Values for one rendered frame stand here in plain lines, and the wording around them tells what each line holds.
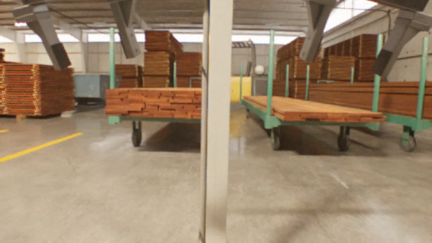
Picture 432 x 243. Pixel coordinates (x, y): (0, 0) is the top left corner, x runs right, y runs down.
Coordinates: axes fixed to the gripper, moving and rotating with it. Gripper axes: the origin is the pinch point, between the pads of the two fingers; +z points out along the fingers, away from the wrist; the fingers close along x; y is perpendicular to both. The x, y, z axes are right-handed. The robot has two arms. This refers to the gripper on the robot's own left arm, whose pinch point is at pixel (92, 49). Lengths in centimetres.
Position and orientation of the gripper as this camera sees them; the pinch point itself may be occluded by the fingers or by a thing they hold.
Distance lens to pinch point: 40.7
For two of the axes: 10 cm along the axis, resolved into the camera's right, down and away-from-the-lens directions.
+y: 1.0, -4.8, 8.7
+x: -9.8, 0.9, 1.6
